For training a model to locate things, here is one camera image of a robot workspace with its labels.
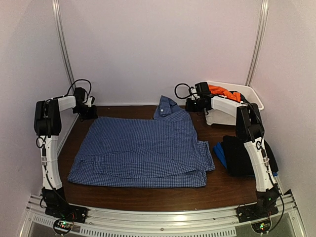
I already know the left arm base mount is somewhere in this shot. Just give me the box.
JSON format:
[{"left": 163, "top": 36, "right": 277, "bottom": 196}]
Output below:
[{"left": 45, "top": 205, "right": 88, "bottom": 235}]

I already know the white plastic laundry bin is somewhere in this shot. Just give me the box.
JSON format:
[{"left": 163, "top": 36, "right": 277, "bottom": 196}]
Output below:
[{"left": 204, "top": 80, "right": 265, "bottom": 126}]

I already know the aluminium front rail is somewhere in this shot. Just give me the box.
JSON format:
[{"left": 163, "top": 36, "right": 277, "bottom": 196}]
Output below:
[{"left": 18, "top": 192, "right": 308, "bottom": 237}]

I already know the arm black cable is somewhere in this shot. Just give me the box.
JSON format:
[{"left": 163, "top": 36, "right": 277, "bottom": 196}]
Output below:
[
  {"left": 67, "top": 79, "right": 92, "bottom": 98},
  {"left": 174, "top": 83, "right": 195, "bottom": 100}
]

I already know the left aluminium corner post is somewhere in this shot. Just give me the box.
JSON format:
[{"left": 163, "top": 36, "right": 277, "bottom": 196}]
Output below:
[{"left": 51, "top": 0, "right": 76, "bottom": 95}]

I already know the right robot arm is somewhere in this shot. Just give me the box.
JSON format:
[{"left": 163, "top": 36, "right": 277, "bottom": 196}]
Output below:
[{"left": 185, "top": 82, "right": 280, "bottom": 218}]

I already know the right aluminium corner post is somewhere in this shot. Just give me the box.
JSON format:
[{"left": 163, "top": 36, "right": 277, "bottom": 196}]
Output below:
[{"left": 245, "top": 0, "right": 269, "bottom": 86}]

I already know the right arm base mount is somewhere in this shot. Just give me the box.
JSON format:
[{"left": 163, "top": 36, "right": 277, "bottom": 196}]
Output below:
[{"left": 236, "top": 204, "right": 278, "bottom": 235}]

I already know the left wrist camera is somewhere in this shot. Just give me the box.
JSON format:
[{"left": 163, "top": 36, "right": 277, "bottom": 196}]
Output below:
[{"left": 84, "top": 96, "right": 95, "bottom": 107}]

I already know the folded blue garment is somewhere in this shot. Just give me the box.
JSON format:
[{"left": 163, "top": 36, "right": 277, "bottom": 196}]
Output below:
[{"left": 213, "top": 141, "right": 278, "bottom": 178}]

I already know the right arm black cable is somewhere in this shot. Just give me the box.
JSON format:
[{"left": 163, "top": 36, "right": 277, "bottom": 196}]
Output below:
[{"left": 174, "top": 83, "right": 195, "bottom": 100}]

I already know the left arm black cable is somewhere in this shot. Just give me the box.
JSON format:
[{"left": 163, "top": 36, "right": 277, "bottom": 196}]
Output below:
[{"left": 67, "top": 79, "right": 92, "bottom": 98}]

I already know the blue checked button shirt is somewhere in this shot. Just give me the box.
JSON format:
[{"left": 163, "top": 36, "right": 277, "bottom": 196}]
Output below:
[{"left": 68, "top": 96, "right": 215, "bottom": 188}]

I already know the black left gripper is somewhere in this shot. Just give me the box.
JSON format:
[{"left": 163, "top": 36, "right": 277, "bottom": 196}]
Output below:
[{"left": 73, "top": 104, "right": 98, "bottom": 120}]

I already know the aluminium corner post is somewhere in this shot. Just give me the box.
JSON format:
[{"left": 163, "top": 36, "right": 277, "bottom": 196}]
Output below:
[
  {"left": 245, "top": 0, "right": 269, "bottom": 86},
  {"left": 51, "top": 0, "right": 76, "bottom": 95}
]

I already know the dark garment in bin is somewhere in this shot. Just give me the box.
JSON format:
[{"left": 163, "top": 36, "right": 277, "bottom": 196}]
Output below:
[{"left": 233, "top": 91, "right": 250, "bottom": 104}]

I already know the folded black garment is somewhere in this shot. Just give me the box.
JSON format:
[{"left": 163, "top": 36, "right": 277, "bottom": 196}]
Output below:
[{"left": 221, "top": 134, "right": 279, "bottom": 177}]

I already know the orange garment in bin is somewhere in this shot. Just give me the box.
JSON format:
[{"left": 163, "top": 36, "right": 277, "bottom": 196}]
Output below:
[{"left": 208, "top": 84, "right": 241, "bottom": 102}]

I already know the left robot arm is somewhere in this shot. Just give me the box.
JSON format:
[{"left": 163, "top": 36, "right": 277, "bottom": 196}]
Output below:
[{"left": 34, "top": 87, "right": 97, "bottom": 219}]

